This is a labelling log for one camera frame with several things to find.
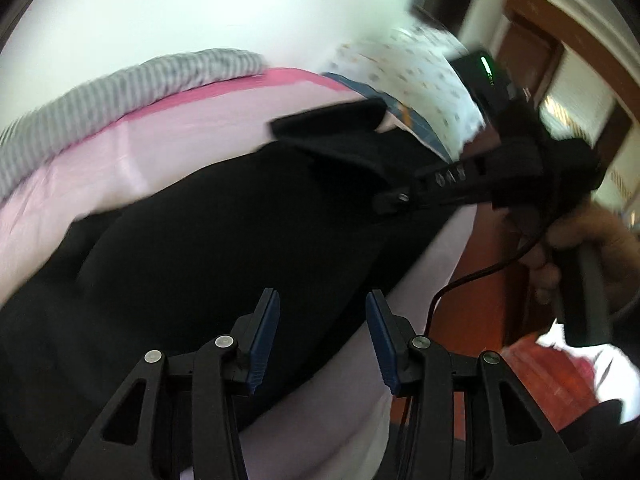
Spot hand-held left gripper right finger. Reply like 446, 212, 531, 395
365, 290, 583, 480

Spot grey striped pillow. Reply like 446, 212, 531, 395
0, 49, 267, 202

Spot brown wooden door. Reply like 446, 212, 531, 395
492, 0, 640, 206

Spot white dotted pillow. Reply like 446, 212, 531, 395
324, 27, 489, 159

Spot person's right hand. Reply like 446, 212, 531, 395
507, 204, 640, 311

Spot pink striped bed sheet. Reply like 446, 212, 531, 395
0, 67, 481, 480

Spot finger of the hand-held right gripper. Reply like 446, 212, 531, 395
372, 152, 493, 217

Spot black pants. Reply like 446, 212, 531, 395
0, 100, 476, 480

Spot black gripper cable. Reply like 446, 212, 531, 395
425, 230, 551, 337

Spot red cloth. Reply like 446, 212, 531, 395
500, 340, 601, 407

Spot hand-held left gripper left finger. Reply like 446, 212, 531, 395
62, 287, 281, 480

